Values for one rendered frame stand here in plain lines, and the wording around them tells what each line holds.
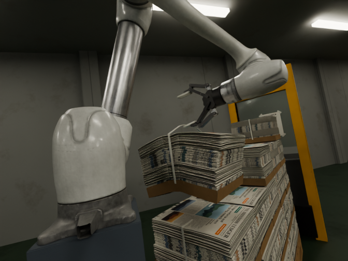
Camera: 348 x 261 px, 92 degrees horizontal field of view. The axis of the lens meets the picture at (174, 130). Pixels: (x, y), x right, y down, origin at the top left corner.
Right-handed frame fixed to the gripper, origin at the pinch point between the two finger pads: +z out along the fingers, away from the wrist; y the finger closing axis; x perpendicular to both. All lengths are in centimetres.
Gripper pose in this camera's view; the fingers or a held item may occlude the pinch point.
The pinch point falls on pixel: (183, 110)
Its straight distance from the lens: 79.3
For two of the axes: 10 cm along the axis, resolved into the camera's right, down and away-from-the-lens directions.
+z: -7.6, 2.4, 6.0
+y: 1.9, 9.7, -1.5
